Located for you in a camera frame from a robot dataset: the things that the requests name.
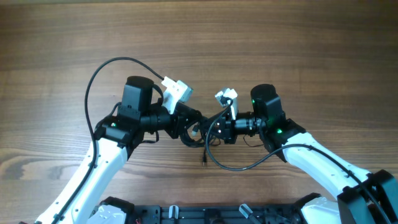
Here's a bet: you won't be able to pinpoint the right camera cable black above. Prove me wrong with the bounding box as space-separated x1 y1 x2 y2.
205 98 392 224

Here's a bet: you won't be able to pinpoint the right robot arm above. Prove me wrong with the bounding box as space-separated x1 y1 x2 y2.
207 84 397 223

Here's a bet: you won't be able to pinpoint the black usb cables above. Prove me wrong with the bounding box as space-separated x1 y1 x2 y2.
178 118 222 167

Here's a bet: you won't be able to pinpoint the left camera cable black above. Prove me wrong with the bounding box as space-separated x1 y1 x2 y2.
51 57 164 224

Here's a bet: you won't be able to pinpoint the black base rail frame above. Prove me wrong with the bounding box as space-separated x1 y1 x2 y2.
127 204 303 224

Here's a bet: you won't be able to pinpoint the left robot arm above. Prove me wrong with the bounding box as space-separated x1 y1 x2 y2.
36 76 198 223

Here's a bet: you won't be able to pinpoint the camera cable black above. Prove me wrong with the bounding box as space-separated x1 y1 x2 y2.
51 57 164 224
205 98 392 224

